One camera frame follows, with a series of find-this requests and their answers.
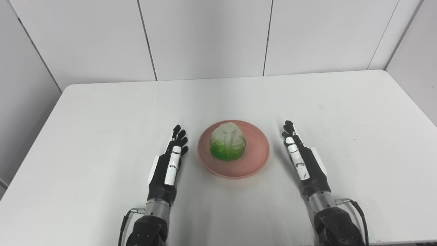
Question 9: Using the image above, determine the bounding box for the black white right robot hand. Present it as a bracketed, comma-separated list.
[282, 120, 332, 200]

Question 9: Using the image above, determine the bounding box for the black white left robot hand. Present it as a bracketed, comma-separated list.
[147, 124, 189, 205]

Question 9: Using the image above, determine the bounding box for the pink plate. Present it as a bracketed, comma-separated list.
[197, 120, 271, 179]

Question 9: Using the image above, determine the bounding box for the green white cabbage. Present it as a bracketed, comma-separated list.
[209, 122, 247, 161]

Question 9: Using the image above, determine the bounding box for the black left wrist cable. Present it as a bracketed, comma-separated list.
[118, 207, 145, 246]

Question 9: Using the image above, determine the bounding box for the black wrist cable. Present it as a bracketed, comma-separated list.
[118, 207, 145, 246]
[335, 197, 370, 246]

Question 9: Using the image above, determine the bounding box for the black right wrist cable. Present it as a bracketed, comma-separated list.
[335, 197, 370, 246]

